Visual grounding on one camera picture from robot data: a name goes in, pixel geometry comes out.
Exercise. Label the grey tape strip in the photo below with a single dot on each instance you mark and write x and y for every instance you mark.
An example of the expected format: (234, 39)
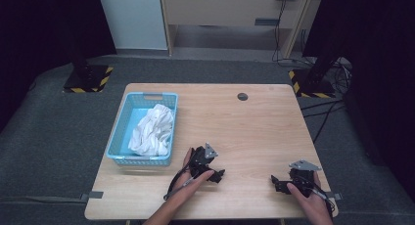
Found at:
(93, 195)
(336, 196)

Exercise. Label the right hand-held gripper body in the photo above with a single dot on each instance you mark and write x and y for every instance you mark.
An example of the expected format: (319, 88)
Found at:
(303, 177)

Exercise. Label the white panel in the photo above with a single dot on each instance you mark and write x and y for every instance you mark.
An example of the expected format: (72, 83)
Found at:
(133, 19)

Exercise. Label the dark curtain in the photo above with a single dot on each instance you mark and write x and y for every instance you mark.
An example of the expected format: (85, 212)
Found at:
(39, 39)
(378, 71)

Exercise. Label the black stand with striped base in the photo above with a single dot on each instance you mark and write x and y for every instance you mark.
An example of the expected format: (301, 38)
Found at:
(314, 81)
(86, 76)

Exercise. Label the person's right hand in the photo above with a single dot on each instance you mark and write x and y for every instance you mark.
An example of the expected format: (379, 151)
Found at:
(310, 202)

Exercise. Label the white cloth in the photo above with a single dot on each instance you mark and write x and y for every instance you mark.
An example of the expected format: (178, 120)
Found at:
(153, 132)

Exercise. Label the person's left hand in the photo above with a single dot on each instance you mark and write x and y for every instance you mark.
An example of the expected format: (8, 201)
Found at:
(192, 186)

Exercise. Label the blue plastic basket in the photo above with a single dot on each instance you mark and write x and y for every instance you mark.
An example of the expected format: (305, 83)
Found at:
(125, 130)

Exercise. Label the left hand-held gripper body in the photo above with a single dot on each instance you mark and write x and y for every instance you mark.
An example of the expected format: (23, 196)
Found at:
(202, 158)

